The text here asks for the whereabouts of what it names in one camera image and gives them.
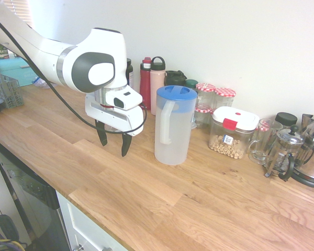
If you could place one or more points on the white cabinet drawer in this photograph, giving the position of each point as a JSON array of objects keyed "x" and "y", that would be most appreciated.
[{"x": 83, "y": 230}]

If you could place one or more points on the clear glass mug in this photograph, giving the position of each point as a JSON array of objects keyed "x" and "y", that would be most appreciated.
[{"x": 261, "y": 154}]

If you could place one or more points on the black chair frame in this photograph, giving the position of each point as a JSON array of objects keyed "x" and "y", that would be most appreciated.
[{"x": 5, "y": 222}]

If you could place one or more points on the pink water bottle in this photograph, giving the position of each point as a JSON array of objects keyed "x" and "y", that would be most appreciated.
[{"x": 156, "y": 83}]

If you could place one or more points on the grey dish rack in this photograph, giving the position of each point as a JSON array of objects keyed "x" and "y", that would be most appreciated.
[{"x": 10, "y": 91}]

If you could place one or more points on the metal drawer knob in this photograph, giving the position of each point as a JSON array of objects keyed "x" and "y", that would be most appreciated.
[{"x": 80, "y": 247}]

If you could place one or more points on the translucent pitcher with blue lid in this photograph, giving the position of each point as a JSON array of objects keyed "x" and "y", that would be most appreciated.
[{"x": 176, "y": 141}]

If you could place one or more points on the clear cereal container white lid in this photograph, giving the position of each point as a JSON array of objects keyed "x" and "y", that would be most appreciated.
[{"x": 225, "y": 146}]

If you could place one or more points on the black protein powder tub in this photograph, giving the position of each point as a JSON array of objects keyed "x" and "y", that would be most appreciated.
[{"x": 130, "y": 73}]

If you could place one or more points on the teal bread box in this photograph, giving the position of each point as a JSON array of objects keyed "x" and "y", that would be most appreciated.
[{"x": 13, "y": 70}]

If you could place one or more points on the clear plastic zip bag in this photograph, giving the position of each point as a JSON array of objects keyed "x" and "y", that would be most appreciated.
[{"x": 40, "y": 83}]

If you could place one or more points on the dark green shaker bottle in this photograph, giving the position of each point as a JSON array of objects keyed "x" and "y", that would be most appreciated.
[{"x": 174, "y": 77}]

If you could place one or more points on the stainless steel dishwasher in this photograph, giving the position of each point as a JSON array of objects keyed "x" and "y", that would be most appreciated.
[{"x": 28, "y": 188}]

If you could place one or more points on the small jar red checkered lid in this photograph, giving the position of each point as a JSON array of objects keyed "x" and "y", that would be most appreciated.
[{"x": 202, "y": 116}]

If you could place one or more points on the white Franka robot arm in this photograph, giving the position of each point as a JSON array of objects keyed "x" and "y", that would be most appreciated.
[{"x": 99, "y": 52}]

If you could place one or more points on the jar with black lid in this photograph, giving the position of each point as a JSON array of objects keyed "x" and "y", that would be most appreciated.
[{"x": 286, "y": 119}]

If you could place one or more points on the window blind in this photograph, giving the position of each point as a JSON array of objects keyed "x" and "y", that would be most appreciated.
[{"x": 18, "y": 10}]

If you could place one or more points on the glass french press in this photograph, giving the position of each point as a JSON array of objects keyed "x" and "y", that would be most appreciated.
[{"x": 282, "y": 157}]

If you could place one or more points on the red water bottle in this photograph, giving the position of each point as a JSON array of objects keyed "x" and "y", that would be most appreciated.
[{"x": 145, "y": 83}]

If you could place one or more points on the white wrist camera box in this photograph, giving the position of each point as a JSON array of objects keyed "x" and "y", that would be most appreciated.
[{"x": 125, "y": 98}]

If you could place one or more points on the bottle with green cap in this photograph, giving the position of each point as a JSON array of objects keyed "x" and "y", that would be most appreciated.
[{"x": 191, "y": 83}]

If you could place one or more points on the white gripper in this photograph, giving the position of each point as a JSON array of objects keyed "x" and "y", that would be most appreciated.
[{"x": 107, "y": 116}]

